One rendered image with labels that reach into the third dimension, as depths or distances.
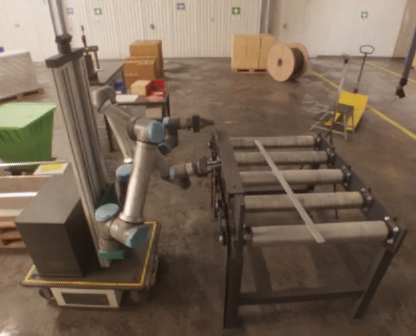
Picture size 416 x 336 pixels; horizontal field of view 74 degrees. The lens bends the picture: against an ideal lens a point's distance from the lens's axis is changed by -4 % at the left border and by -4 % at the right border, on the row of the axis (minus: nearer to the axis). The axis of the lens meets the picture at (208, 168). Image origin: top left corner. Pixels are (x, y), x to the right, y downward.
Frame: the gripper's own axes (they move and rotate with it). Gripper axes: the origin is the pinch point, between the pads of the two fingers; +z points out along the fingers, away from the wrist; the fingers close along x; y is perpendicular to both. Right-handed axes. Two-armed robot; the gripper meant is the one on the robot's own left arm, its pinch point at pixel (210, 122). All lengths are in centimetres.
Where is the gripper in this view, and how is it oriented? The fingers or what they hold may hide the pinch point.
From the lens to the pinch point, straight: 209.7
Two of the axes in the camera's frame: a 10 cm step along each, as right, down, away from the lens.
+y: -0.5, -5.1, 8.6
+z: 10.0, -0.3, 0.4
